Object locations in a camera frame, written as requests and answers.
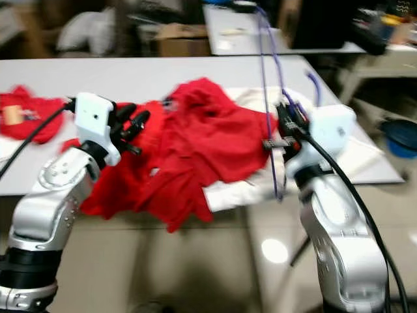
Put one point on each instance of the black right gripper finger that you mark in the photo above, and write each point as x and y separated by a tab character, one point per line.
281	119
294	117

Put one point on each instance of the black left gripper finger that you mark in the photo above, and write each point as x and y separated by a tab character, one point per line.
126	113
140	125

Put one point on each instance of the purple plastic clothes hanger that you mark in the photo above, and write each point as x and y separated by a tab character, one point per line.
317	88

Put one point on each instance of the small red printed T-shirt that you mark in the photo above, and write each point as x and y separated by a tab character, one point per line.
45	120

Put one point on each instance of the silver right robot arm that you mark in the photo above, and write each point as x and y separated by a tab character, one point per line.
345	241

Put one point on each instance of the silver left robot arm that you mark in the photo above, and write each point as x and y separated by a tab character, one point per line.
52	208

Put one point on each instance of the large crumpled red shirt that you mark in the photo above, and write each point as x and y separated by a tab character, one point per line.
221	137

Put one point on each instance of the white office table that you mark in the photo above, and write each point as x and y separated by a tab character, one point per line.
260	40

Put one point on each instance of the grey pillow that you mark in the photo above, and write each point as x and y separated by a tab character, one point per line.
88	36

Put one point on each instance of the brown cardboard box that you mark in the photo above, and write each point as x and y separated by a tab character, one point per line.
182	42

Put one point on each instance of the white remote control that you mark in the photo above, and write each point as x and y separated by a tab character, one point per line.
234	32

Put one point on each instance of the blue plastic basin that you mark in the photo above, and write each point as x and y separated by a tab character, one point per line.
401	140

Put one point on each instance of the cream side table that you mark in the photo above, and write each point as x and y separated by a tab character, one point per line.
384	65

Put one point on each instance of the black table leg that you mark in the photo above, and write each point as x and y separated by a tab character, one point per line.
300	251

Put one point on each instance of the black bag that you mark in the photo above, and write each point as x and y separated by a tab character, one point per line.
374	36

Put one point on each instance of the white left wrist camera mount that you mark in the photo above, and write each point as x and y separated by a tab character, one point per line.
94	124

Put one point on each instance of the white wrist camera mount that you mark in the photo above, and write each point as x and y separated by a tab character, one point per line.
332	127
94	124

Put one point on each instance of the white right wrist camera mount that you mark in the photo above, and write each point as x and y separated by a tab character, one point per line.
332	127

